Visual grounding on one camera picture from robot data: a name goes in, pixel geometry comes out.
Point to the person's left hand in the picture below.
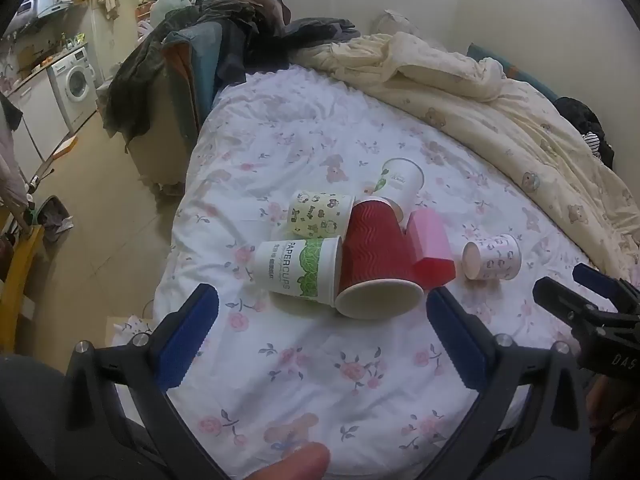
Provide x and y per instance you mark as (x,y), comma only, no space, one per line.
(292,465)

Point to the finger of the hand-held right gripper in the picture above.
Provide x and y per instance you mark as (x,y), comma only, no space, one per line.
(597,280)
(557,301)

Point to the white plastic bag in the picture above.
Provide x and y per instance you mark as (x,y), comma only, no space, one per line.
(170,2)

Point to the black clothing heap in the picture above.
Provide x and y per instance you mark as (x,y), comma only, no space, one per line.
(585,125)

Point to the red ripple paper cup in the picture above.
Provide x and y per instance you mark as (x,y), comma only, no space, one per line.
(372,265)

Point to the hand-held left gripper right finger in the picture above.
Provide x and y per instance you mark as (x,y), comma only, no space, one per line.
(457,345)

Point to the white pillow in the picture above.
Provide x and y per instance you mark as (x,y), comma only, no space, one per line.
(395,22)

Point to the white washing machine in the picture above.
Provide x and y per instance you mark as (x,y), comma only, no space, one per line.
(75,80)

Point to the teal pillow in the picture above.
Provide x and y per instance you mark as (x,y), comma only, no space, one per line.
(487,55)

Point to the white kitchen cabinet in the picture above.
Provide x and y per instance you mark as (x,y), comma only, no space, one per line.
(35,110)

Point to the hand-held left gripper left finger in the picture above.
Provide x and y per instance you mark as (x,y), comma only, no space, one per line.
(187,340)

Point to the small white pink-print paper cup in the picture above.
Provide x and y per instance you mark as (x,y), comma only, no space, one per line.
(492,258)

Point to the yellow cartoon print paper cup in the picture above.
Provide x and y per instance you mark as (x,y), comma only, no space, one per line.
(320,216)

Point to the pile of dark clothes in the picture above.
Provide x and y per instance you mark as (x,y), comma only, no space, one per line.
(200,40)

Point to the pink plastic cup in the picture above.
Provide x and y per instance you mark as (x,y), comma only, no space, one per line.
(431,254)

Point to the white green-leaf-band paper cup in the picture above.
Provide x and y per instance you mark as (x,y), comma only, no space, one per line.
(297,270)

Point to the white paper cup green sprig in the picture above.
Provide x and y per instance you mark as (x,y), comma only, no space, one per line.
(402,180)

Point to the yellow wooden chair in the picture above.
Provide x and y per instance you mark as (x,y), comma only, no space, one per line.
(20,270)

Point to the grey cloth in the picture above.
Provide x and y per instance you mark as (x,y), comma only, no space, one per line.
(55,214)

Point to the cream bear print quilt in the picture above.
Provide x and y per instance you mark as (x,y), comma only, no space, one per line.
(500,125)

